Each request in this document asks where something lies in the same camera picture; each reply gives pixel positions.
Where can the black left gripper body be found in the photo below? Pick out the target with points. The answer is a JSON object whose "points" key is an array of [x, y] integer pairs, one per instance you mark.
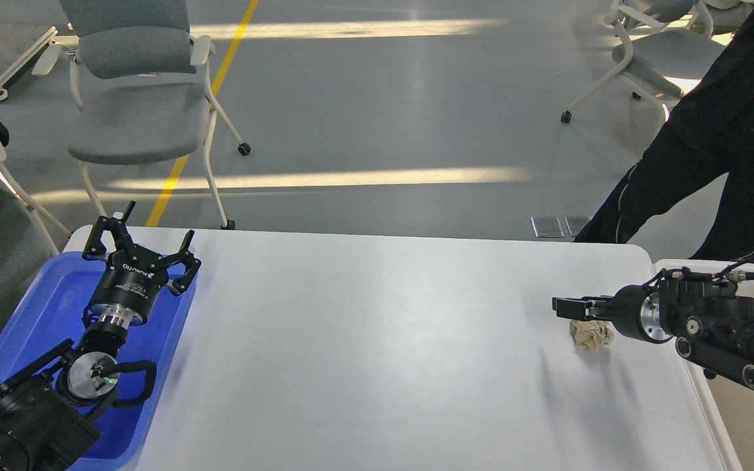
{"points": [[129, 286]]}

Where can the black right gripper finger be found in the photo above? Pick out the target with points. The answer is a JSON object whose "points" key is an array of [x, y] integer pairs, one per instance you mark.
{"points": [[560, 304], [582, 315]]}

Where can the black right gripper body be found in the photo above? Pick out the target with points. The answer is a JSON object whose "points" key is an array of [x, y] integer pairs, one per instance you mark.
{"points": [[635, 312]]}

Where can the brown paper ball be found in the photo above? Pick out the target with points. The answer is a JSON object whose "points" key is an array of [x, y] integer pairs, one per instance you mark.
{"points": [[591, 336]]}

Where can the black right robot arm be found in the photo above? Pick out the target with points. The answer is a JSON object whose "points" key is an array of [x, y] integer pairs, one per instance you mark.
{"points": [[711, 325]]}

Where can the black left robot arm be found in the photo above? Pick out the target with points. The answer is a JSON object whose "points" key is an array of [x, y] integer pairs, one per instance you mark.
{"points": [[84, 357]]}

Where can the blue plastic tray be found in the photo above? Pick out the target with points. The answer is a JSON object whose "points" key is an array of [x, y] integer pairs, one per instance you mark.
{"points": [[51, 311]]}

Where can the left floor socket plate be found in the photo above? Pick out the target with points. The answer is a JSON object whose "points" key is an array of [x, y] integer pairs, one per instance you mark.
{"points": [[547, 227]]}

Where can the floor socket plate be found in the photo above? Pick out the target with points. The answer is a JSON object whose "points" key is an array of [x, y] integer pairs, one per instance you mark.
{"points": [[575, 224], [547, 227]]}

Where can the right floor socket plate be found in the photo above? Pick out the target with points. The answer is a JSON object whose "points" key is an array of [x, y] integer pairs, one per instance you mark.
{"points": [[575, 224]]}

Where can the white chair at left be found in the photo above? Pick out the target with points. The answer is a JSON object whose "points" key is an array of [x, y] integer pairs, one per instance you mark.
{"points": [[39, 214]]}

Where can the grey office chair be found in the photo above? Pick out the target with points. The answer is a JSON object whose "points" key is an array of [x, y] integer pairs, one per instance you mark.
{"points": [[147, 123]]}

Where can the standing person in black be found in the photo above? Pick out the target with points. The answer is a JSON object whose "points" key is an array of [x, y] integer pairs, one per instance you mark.
{"points": [[710, 132]]}

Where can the grey chair at right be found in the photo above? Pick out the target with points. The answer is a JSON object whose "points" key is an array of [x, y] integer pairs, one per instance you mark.
{"points": [[665, 50]]}

